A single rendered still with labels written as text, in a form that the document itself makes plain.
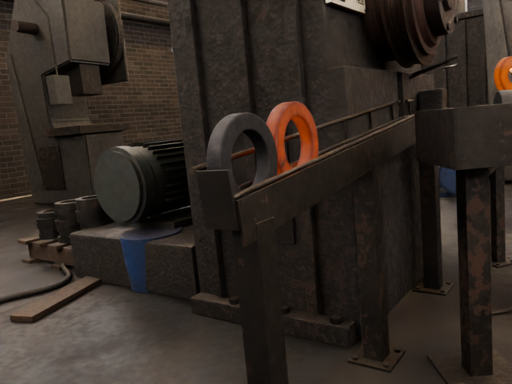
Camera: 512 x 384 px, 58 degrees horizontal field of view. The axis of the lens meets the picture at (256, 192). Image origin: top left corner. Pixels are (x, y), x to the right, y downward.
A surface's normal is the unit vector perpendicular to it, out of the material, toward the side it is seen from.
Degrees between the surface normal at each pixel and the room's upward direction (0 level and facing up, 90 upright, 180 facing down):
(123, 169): 90
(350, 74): 90
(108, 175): 90
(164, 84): 90
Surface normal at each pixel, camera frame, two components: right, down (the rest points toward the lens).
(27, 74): -0.43, 0.17
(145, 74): 0.81, 0.01
